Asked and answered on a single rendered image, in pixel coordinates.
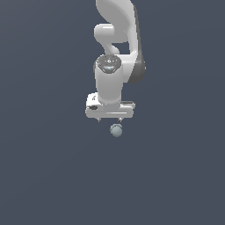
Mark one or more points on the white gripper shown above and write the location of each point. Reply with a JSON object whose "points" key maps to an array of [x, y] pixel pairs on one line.
{"points": [[108, 110]]}

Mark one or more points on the small grey-green ball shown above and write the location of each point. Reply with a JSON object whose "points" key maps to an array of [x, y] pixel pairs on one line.
{"points": [[116, 130]]}

